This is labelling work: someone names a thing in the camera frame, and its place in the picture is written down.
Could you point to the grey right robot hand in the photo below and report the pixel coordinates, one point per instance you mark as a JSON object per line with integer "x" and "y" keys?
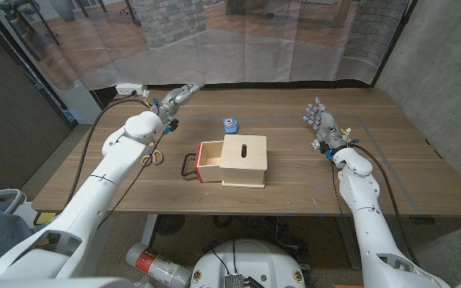
{"x": 328, "y": 126}

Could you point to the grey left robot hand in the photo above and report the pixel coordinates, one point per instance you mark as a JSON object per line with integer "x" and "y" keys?
{"x": 174, "y": 100}

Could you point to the blue toy camera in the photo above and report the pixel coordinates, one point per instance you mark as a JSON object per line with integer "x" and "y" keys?
{"x": 230, "y": 126}

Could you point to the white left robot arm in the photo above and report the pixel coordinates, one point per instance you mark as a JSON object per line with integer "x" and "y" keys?
{"x": 94, "y": 192}

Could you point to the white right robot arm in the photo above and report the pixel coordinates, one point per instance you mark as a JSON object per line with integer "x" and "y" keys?
{"x": 370, "y": 232}

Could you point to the wooden drawer with red front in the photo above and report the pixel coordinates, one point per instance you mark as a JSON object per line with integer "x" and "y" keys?
{"x": 210, "y": 170}

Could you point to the white power strip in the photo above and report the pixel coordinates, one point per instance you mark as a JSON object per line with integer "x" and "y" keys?
{"x": 128, "y": 89}

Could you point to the printed room backdrop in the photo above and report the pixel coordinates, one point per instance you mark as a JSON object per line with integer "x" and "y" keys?
{"x": 254, "y": 52}

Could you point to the wooden box with slot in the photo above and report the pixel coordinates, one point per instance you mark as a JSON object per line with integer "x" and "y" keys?
{"x": 242, "y": 164}

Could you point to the black backdrop stand pole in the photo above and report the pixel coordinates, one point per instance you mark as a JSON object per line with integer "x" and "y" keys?
{"x": 394, "y": 42}
{"x": 60, "y": 110}

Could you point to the black round fan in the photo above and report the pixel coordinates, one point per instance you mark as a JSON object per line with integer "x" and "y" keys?
{"x": 169, "y": 225}

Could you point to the white table leg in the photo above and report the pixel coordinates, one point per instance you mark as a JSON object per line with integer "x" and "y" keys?
{"x": 149, "y": 231}

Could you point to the white round robot torso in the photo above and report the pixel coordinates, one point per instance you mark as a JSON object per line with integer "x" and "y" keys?
{"x": 250, "y": 264}

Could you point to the white cylinder with red label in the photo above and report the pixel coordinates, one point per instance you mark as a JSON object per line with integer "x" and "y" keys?
{"x": 158, "y": 265}

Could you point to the white grey rounded stand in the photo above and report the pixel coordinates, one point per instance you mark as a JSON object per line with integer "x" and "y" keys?
{"x": 18, "y": 197}

